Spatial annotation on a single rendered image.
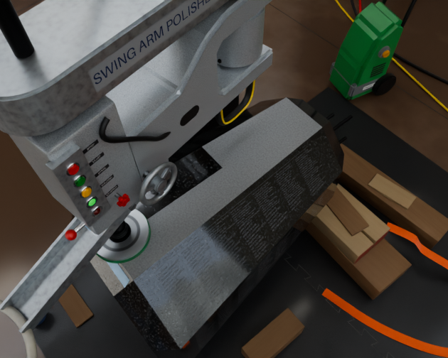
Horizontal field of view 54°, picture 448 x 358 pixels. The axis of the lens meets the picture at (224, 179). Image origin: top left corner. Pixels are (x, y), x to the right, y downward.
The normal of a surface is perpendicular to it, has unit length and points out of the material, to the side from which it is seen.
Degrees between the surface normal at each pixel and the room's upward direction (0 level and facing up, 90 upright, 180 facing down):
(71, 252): 16
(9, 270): 0
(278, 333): 0
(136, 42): 90
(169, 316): 45
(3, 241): 0
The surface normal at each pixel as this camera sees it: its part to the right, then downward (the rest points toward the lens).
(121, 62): 0.76, 0.54
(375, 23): -0.51, -0.23
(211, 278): 0.46, 0.06
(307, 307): -0.02, -0.53
